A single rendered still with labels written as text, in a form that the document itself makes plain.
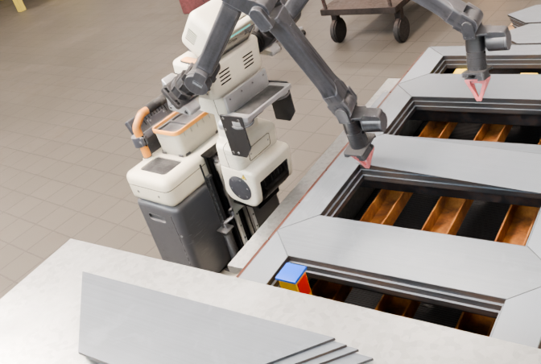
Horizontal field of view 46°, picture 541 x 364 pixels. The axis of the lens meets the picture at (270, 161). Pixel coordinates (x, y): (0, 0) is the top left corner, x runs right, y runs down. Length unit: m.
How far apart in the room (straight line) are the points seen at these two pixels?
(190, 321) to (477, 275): 0.66
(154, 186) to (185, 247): 0.29
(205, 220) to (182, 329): 1.27
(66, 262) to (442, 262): 0.92
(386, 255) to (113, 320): 0.68
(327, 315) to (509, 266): 0.50
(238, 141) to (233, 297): 0.89
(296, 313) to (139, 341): 0.31
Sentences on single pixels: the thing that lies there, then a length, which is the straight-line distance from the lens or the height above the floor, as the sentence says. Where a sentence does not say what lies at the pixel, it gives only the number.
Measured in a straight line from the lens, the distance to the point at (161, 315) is 1.35.
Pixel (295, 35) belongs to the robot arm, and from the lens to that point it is 1.70.
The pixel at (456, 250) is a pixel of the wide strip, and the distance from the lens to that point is 1.62.
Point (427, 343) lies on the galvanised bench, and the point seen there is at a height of 1.05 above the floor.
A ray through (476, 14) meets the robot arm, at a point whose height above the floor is 1.21.
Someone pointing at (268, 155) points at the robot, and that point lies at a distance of 2.32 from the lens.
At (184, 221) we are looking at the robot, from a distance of 2.46.
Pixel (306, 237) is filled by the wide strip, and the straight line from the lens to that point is 1.75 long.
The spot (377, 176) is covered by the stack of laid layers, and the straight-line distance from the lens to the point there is 1.99.
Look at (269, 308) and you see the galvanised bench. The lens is 1.30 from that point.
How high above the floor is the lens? 1.91
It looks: 29 degrees down
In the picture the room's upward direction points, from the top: 17 degrees counter-clockwise
